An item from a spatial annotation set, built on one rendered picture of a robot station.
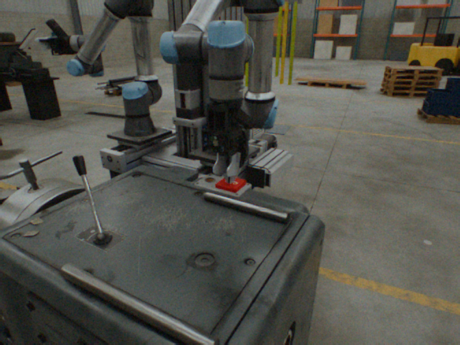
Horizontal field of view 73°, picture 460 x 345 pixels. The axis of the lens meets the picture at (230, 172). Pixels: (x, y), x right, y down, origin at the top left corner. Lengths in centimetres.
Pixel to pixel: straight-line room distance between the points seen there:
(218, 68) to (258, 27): 47
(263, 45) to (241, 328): 89
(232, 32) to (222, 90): 11
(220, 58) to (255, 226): 34
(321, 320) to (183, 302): 173
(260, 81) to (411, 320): 178
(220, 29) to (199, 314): 50
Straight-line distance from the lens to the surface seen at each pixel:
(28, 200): 93
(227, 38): 65
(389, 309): 239
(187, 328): 44
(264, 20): 110
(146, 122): 154
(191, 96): 141
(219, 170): 75
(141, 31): 162
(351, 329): 219
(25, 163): 92
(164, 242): 60
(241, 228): 63
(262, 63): 113
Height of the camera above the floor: 161
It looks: 25 degrees down
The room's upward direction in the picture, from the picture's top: straight up
